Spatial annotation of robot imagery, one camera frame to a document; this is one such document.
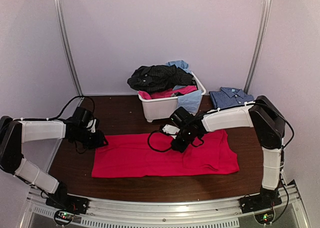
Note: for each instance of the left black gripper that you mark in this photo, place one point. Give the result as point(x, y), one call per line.
point(98, 140)

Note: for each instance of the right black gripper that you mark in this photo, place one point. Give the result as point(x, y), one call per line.
point(179, 148)

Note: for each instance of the red t-shirt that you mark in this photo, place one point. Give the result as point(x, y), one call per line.
point(129, 156)

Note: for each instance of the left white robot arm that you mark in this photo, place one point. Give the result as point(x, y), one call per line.
point(14, 133)

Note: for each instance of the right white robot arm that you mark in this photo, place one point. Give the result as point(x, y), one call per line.
point(261, 114)

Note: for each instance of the white plastic laundry bin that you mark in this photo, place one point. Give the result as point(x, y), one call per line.
point(161, 108)

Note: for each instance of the light blue shirt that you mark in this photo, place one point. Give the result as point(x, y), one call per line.
point(191, 100)

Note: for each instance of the pink garment in bin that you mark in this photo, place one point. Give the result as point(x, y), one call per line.
point(172, 92)

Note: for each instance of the folded blue checkered shirt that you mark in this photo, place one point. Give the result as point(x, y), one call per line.
point(228, 97)

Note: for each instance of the black striped shirt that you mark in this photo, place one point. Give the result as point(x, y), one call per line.
point(158, 78)

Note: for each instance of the left circuit board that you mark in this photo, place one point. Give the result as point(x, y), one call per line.
point(63, 218)

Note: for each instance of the circuit board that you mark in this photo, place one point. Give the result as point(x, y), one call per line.
point(264, 218)
point(63, 218)

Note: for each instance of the right circuit board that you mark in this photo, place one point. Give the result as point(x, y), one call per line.
point(264, 218)

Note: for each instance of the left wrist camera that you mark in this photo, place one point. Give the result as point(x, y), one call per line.
point(92, 125)

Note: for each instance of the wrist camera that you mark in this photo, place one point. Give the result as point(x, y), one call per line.
point(169, 129)
point(92, 125)

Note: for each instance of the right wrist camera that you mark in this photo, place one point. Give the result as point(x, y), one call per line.
point(169, 129)

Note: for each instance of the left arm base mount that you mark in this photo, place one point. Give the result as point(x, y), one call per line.
point(73, 204)

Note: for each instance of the front aluminium rail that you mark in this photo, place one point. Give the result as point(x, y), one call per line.
point(220, 213)

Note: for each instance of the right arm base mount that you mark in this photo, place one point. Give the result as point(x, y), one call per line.
point(254, 203)

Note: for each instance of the left aluminium frame post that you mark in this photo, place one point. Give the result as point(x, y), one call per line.
point(66, 46)

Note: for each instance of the aluminium frame post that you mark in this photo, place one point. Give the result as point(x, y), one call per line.
point(66, 46)
point(265, 14)

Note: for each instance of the right aluminium frame post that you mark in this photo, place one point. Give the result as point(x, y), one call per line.
point(265, 14)

